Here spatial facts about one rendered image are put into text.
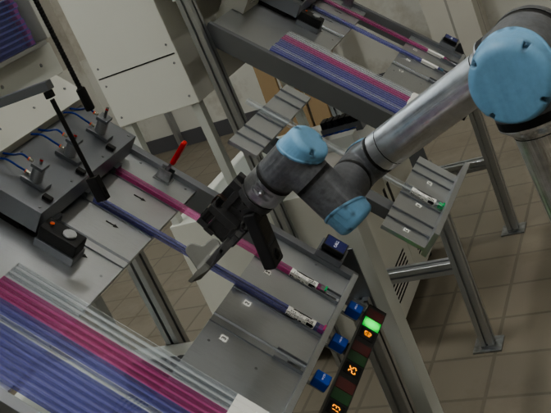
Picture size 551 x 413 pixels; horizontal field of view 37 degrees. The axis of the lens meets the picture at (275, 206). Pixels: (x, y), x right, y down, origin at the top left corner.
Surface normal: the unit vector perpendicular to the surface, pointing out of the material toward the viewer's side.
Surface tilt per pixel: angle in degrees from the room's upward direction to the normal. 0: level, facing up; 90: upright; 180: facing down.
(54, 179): 47
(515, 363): 0
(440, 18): 90
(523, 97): 83
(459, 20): 90
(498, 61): 83
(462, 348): 0
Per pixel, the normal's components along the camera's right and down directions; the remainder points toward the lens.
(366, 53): -0.36, 0.47
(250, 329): 0.37, -0.73
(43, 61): 0.86, -0.20
